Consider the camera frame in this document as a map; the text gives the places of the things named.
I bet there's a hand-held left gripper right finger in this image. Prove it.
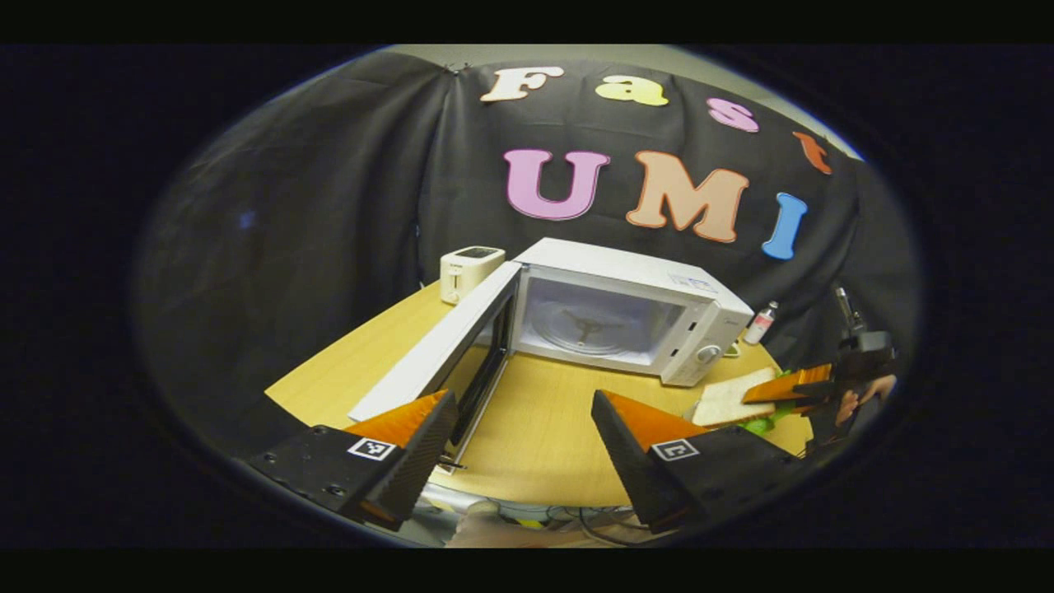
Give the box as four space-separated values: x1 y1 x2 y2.
590 390 804 535

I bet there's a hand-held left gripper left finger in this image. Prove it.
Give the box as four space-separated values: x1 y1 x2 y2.
247 390 459 532

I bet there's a lettuce sandwich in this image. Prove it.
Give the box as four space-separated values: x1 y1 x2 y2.
690 367 795 437

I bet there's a white microwave oven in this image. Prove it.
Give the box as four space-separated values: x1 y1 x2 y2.
347 237 755 474

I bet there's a small bottle with pink label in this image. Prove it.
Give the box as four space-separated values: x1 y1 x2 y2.
743 301 780 346

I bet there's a white toaster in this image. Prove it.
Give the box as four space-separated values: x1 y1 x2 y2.
439 245 506 306

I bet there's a black backdrop cloth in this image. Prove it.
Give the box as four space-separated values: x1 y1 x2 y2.
132 51 919 462

